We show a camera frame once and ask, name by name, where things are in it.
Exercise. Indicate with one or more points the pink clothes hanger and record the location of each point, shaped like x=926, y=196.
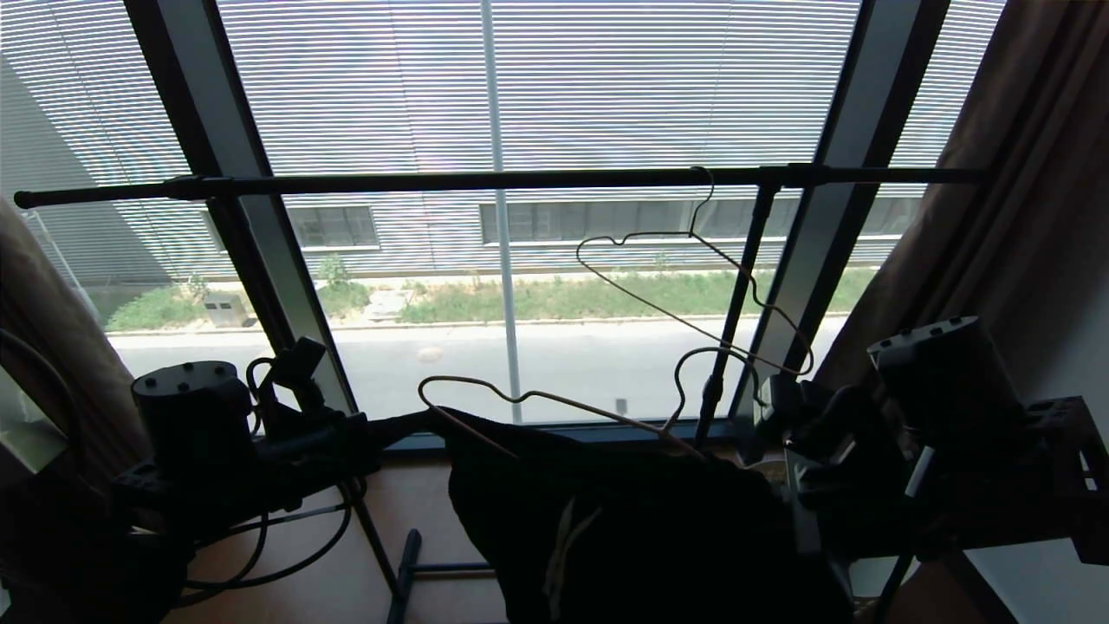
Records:
x=658, y=233
x=554, y=396

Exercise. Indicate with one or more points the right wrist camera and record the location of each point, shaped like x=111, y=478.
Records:
x=832, y=416

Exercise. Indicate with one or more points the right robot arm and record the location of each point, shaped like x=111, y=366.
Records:
x=944, y=373

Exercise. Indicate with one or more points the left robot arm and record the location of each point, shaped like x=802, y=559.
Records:
x=191, y=416

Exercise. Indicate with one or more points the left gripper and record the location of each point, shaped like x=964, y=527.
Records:
x=321, y=451

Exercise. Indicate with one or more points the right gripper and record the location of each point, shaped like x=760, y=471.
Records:
x=849, y=494

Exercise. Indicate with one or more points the brown curtain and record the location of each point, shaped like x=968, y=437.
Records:
x=1040, y=130
x=52, y=364

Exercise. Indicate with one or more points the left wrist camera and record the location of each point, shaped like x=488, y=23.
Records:
x=299, y=360

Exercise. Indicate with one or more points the black garment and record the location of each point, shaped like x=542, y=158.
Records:
x=650, y=537

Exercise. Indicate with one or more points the black clothes rack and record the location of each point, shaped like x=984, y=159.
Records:
x=346, y=184

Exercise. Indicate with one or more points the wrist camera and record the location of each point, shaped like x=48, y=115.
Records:
x=299, y=360
x=832, y=416

